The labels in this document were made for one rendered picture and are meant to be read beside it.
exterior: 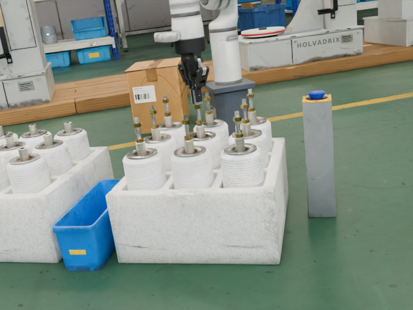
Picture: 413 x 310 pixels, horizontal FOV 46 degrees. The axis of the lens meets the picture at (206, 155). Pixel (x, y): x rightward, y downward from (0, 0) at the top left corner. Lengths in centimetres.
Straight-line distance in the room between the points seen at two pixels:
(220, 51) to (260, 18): 406
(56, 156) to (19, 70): 181
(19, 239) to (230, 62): 83
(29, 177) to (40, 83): 183
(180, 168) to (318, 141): 37
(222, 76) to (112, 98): 147
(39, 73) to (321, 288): 235
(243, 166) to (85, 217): 49
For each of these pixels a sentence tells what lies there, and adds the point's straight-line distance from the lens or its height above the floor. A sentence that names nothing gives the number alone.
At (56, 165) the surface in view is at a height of 20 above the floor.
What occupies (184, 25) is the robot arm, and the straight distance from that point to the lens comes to 117.
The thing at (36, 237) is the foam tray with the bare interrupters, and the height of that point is 7.
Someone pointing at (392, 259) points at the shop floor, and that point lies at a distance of 117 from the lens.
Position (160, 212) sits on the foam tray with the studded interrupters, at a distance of 113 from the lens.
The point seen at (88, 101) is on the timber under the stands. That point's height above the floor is 6.
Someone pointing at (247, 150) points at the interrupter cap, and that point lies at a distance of 110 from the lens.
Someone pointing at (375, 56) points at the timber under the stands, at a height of 6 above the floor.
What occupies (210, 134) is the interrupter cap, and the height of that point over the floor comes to 25.
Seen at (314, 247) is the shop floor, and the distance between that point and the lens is 121.
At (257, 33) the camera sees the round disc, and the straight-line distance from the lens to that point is 336.
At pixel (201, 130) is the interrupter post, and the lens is 123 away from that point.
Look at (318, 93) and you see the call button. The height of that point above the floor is 33.
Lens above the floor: 60
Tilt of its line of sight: 18 degrees down
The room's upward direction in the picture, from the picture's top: 7 degrees counter-clockwise
